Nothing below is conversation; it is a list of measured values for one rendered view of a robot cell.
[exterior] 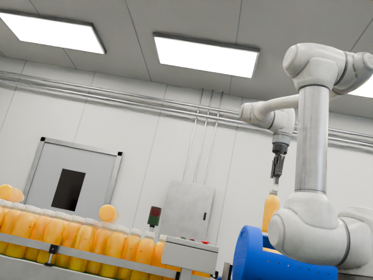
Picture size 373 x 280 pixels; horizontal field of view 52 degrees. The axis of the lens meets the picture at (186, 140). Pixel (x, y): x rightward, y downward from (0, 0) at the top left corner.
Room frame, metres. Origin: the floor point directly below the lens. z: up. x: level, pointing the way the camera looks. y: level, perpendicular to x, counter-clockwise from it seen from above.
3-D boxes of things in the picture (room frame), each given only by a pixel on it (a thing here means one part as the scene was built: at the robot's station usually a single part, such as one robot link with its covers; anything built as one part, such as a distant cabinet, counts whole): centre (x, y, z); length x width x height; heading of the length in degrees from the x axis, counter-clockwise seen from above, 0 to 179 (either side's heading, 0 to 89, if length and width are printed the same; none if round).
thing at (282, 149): (1.80, -0.47, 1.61); 0.08 x 0.07 x 0.09; 1
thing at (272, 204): (1.80, -0.47, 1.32); 0.07 x 0.07 x 0.19
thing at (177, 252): (1.50, -0.10, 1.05); 0.20 x 0.10 x 0.10; 91
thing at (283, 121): (1.80, -0.45, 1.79); 0.13 x 0.11 x 0.16; 99
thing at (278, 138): (1.80, -0.47, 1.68); 0.09 x 0.09 x 0.06
